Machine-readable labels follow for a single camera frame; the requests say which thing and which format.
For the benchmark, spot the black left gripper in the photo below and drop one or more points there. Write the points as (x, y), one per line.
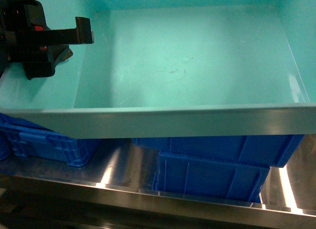
(25, 38)

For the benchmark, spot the turquoise plastic bin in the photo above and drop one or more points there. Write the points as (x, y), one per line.
(167, 68)

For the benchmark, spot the blue crate lower left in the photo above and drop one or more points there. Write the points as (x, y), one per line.
(29, 139)

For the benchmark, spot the stainless steel shelf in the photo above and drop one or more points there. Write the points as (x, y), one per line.
(114, 190)

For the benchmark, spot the blue crate lower stacked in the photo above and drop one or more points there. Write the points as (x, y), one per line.
(207, 177)

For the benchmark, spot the blue crate stacked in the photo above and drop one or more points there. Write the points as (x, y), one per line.
(207, 177)
(263, 150)

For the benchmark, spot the blue crate upper stacked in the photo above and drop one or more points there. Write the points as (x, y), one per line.
(263, 150)

